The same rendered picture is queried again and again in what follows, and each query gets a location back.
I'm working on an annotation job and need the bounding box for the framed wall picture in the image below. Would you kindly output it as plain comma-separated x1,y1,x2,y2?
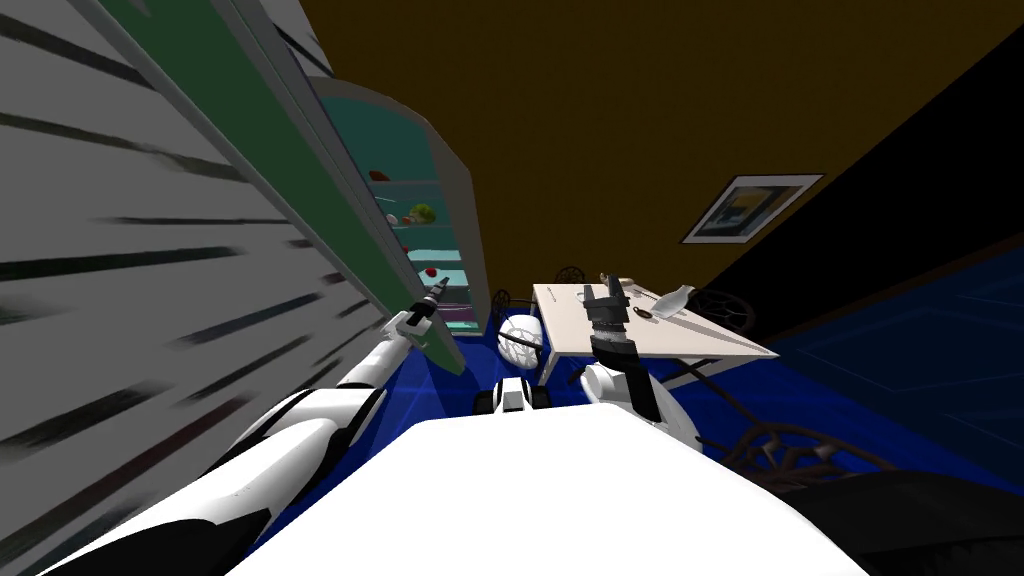
680,173,826,246

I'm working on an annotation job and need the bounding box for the green fridge door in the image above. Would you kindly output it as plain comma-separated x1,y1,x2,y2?
94,0,468,378

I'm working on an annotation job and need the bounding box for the grey fridge with teal inside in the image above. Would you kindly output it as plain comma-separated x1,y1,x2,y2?
307,75,494,338

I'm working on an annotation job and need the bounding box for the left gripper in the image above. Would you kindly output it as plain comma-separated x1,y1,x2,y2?
405,277,450,330

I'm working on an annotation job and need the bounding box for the white dining table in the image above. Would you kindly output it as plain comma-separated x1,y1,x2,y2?
531,275,782,389

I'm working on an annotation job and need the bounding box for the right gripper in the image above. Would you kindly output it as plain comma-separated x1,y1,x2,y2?
582,273,634,338

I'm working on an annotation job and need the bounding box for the white round chair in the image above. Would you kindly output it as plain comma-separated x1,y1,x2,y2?
495,313,546,372

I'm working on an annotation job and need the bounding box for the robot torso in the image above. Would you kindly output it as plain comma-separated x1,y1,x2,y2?
226,377,872,576

